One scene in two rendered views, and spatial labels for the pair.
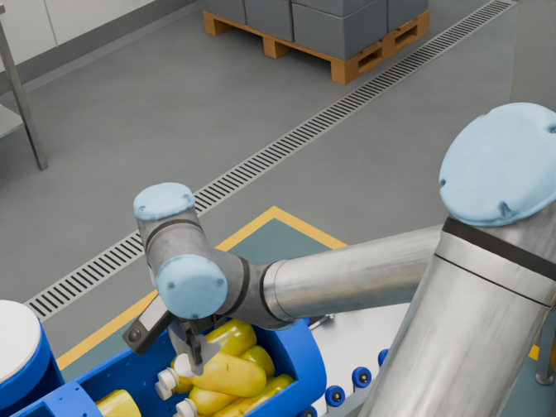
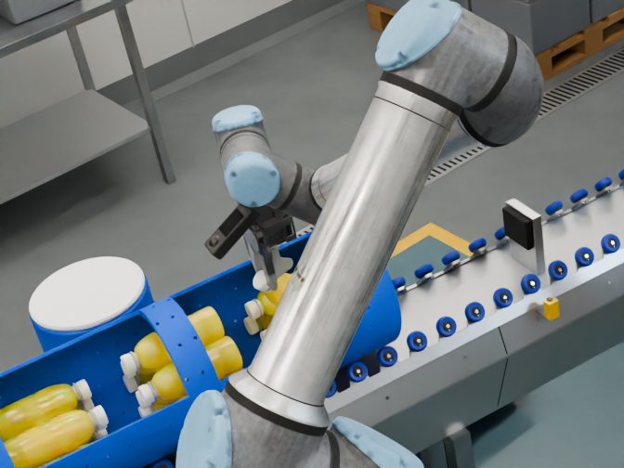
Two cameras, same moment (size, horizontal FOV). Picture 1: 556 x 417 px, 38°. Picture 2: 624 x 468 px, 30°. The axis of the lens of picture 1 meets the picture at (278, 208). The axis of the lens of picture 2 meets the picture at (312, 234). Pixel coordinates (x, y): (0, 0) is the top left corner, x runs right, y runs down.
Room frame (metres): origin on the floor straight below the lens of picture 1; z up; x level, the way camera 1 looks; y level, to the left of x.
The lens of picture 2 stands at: (-0.86, -0.30, 2.54)
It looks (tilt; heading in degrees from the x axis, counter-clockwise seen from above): 33 degrees down; 12
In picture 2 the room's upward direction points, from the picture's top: 12 degrees counter-clockwise
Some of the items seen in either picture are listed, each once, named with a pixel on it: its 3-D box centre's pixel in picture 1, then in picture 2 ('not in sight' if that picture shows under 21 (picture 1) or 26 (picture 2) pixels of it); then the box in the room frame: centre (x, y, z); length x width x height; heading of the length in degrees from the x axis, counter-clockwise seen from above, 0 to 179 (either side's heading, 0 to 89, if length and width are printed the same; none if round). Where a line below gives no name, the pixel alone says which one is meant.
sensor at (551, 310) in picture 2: not in sight; (543, 302); (1.22, -0.35, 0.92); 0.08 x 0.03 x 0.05; 33
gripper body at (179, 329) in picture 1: (189, 300); (264, 216); (0.97, 0.16, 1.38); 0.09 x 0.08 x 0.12; 123
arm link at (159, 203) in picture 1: (169, 227); (241, 142); (0.96, 0.17, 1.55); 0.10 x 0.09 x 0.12; 15
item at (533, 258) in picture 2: not in sight; (523, 238); (1.35, -0.32, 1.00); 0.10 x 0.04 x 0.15; 33
